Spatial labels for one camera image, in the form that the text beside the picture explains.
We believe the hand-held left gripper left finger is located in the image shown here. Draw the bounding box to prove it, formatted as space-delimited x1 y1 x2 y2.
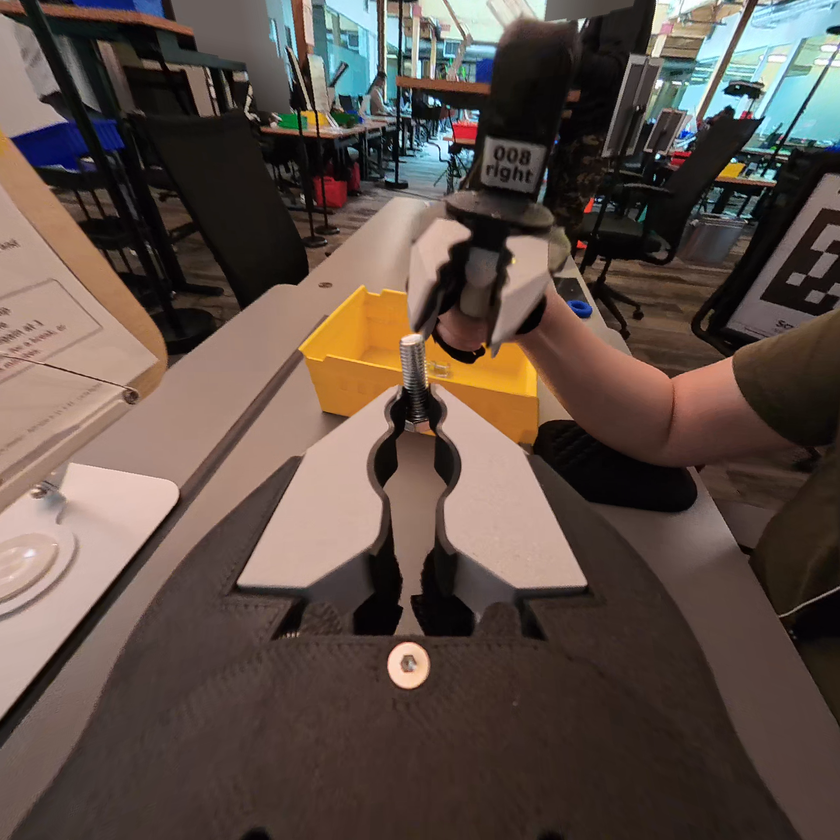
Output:
236 386 404 636

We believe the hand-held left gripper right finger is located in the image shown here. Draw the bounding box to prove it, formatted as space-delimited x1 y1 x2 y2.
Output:
410 386 588 636

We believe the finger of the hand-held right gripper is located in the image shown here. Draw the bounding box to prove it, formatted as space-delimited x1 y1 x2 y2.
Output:
406 217 475 342
489 233 553 358

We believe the yellow plastic bin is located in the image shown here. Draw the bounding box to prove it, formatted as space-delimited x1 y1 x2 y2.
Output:
298 285 540 447

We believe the person's right forearm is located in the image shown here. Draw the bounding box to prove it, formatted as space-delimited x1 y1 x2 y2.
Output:
525 289 788 470

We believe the person's right hand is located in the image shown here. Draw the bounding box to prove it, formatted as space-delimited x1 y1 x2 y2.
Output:
434 308 500 355

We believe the black wrist rest pad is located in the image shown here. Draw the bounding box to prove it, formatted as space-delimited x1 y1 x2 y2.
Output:
533 419 698 514

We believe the black office chair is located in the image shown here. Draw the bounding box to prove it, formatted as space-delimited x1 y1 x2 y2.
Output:
581 118 765 339

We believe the grey trash can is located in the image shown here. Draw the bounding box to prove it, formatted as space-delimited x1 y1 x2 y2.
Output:
679 213 747 265

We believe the white stand base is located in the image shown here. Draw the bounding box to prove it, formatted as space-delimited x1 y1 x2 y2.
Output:
0 462 179 719

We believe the black mesh chair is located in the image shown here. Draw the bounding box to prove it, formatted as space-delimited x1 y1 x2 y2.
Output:
141 110 311 311

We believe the black pole stand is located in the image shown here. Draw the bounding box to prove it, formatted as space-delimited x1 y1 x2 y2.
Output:
20 0 219 355

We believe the framed black-white marker sign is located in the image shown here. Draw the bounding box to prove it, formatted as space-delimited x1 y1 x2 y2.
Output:
692 151 840 358

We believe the olive green shirt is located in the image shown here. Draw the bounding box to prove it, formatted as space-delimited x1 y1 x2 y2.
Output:
731 308 840 621

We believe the printed instruction sheet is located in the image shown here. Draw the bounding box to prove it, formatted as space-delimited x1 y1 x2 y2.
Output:
0 185 161 506

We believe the blue storage bin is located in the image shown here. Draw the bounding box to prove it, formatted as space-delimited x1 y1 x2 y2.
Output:
12 118 126 170

